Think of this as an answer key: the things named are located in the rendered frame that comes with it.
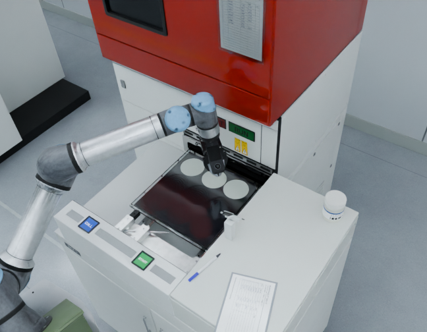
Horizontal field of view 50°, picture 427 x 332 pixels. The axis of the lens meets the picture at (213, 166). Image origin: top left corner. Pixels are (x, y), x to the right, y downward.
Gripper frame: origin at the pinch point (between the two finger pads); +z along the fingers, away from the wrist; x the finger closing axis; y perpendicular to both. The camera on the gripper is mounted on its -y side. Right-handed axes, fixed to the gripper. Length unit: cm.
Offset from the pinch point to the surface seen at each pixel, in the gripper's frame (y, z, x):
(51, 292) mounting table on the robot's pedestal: -21, 12, 68
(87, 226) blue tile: -8, -1, 50
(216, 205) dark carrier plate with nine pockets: -6.5, 9.2, 3.7
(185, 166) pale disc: 17.2, 8.1, 10.7
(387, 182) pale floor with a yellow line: 53, 108, -112
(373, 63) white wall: 105, 52, -123
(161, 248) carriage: -18.3, 9.3, 27.1
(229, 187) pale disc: 0.9, 9.6, -3.5
